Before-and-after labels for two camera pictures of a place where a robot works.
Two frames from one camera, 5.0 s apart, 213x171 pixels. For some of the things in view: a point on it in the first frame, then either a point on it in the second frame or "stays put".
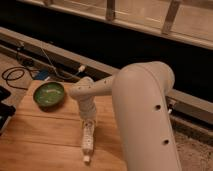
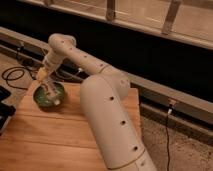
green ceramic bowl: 49,96 stays put
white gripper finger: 83,126 -> 45,85
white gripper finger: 93,125 -> 54,87
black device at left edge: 6,111 stays put
